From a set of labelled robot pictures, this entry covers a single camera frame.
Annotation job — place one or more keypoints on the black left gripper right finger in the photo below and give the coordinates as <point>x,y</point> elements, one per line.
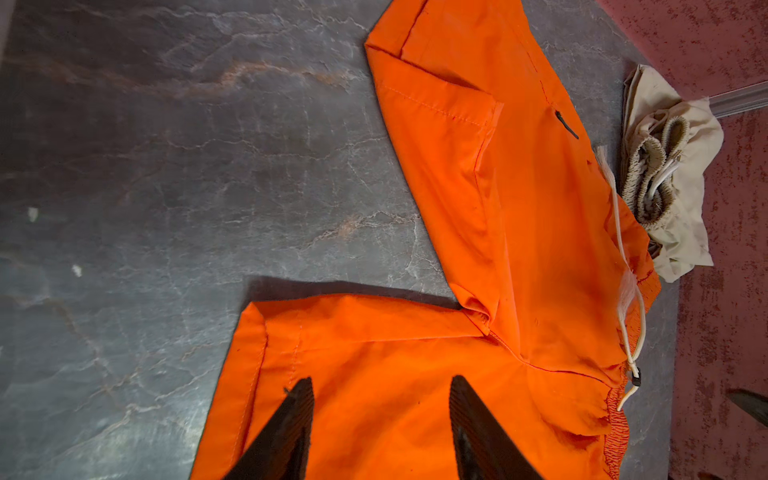
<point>483,450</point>

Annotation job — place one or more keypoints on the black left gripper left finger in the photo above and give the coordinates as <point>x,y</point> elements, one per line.
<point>281,449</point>

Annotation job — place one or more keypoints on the orange shorts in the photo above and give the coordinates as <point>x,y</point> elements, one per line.
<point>551,271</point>

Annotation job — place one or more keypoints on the aluminium right corner post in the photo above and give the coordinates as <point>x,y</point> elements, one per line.
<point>742,100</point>

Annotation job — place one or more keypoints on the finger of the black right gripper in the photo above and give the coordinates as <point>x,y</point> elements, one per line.
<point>754,404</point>

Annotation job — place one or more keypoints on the beige drawstring shorts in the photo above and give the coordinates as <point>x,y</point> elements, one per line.
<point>667,145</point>

